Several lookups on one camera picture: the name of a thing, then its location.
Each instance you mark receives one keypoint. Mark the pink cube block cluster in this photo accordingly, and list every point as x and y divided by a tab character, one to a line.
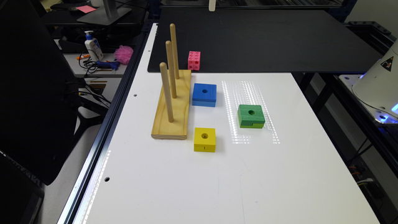
194	60

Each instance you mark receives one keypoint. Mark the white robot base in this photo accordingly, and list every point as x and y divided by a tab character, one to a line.
376	90

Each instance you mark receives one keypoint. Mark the blue square block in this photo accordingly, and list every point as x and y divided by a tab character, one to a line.
204	95

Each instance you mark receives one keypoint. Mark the yellow square block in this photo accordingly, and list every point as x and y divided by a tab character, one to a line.
205	140

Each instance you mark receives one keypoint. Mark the wooden peg base board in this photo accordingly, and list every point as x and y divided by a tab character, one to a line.
177	130

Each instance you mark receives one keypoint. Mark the green square block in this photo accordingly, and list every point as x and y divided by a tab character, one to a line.
251	116

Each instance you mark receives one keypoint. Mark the front wooden peg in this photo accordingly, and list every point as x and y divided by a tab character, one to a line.
166	88

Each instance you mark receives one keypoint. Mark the wooden peg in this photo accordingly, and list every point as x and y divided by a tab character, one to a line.
173	36
166	88
171	66

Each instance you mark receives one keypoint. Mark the middle wooden peg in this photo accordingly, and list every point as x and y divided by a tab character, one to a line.
171	66

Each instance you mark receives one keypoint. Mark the back wooden peg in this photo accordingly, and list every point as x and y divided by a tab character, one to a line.
173	36

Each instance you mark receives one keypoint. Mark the pink mesh bath sponge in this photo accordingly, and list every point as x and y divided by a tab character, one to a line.
123	54

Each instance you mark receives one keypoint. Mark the blue glue gun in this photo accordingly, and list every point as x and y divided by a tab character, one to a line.
114	65

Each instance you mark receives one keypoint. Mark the black mat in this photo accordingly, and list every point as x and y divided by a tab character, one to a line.
259	40

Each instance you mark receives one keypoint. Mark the white lotion pump bottle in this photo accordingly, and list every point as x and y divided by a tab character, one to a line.
93	46

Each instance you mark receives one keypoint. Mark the grey monitor stand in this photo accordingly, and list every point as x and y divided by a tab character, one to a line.
106	13

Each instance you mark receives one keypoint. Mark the pink sticky note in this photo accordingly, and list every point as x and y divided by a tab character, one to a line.
85	9

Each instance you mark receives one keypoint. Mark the black office chair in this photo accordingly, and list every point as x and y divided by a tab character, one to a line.
42	114

